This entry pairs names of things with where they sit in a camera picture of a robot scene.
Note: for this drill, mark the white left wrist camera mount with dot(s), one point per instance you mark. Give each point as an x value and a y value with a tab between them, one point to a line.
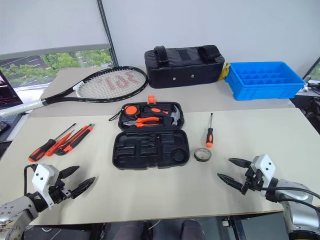
41	180

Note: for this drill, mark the black fabric bag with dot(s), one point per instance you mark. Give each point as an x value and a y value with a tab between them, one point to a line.
182	70

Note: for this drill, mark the orange utility knife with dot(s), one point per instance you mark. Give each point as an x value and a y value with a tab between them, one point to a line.
80	136

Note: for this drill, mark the orange tester screwdriver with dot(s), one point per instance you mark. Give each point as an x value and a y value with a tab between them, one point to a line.
56	147

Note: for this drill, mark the dark laptop screen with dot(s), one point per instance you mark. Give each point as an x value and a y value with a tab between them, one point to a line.
8	92

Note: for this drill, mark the black equipment beside table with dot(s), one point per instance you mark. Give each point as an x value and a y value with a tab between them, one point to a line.
307	107

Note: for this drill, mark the black white tennis racket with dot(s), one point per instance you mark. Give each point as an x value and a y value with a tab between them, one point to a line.
62	93

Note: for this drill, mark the black tool case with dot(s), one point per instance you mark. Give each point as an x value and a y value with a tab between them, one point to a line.
150	152

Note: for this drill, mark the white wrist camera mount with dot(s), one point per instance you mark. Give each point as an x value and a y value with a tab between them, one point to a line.
266	167
41	180

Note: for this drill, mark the white roller blind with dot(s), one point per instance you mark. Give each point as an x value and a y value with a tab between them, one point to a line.
50	22

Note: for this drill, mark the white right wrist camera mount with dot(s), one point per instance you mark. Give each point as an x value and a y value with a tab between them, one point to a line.
266	167

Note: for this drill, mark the grey window pillar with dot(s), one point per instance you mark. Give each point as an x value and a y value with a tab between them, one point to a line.
107	32

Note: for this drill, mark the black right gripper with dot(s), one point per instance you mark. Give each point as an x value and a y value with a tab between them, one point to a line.
253	181

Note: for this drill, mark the yellow cloth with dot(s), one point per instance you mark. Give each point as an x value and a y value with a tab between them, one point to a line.
223	72

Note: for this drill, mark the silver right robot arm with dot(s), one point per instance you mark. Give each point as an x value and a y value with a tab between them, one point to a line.
297	207

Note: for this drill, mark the dark rounded shape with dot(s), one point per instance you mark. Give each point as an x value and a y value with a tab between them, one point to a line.
132	231
192	231

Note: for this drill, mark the orange black tape measure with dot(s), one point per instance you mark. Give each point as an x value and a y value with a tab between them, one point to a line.
130	110

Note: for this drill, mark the black electrical tape roll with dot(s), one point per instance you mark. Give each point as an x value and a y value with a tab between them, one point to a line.
197	155

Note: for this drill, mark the blue plastic divided crate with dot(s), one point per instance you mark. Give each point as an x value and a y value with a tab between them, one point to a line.
262	90

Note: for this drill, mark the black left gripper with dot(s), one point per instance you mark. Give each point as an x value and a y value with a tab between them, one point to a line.
58	192

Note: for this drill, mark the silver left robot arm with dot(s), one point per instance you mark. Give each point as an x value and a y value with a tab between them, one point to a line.
15	212

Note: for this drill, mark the black table frame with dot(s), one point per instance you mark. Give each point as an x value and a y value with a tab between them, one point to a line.
257	227

